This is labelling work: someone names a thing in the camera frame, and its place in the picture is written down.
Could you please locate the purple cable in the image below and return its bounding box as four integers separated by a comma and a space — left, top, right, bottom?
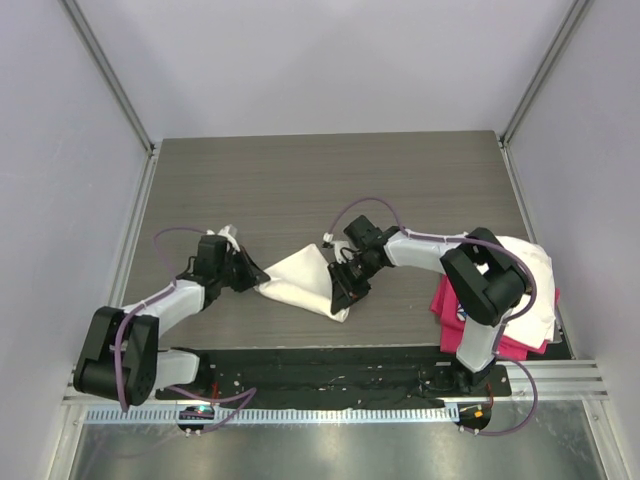
324, 198, 540, 440
113, 227, 259, 435

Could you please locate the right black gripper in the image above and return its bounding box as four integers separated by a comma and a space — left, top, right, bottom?
329, 253, 383, 313

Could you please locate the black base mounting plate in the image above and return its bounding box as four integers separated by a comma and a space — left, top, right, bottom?
186, 346, 512, 410

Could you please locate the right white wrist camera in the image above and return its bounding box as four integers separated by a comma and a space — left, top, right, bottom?
322, 232, 354, 263

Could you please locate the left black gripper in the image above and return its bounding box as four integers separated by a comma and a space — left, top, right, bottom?
216, 246, 268, 293

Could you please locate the right aluminium frame post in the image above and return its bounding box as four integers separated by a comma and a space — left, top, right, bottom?
498, 0, 593, 149

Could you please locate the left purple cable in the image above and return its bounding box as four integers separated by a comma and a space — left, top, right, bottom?
113, 227, 259, 435

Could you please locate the white cloth napkin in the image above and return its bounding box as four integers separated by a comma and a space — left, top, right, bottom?
254, 244, 349, 323

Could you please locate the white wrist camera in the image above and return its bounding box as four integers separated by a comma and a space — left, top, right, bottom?
206, 224, 241, 252
322, 232, 354, 263

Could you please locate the aluminium frame post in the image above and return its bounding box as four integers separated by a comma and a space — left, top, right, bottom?
59, 0, 155, 156
498, 0, 593, 149

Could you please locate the pink folded cloth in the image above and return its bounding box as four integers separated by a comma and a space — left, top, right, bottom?
430, 276, 548, 360

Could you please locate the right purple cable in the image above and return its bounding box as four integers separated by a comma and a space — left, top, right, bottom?
324, 198, 540, 440

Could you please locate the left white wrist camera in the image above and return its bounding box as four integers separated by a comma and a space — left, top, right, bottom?
206, 224, 241, 252

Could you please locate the left aluminium frame post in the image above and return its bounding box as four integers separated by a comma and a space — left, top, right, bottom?
59, 0, 155, 156

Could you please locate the white folded cloth with logo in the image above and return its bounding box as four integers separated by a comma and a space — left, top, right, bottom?
457, 234, 559, 349

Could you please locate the white slotted cable duct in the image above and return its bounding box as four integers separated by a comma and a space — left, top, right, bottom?
84, 403, 459, 425

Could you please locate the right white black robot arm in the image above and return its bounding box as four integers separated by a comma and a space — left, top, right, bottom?
327, 215, 537, 395

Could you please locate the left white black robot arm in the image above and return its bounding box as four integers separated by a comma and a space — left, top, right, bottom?
73, 234, 270, 410

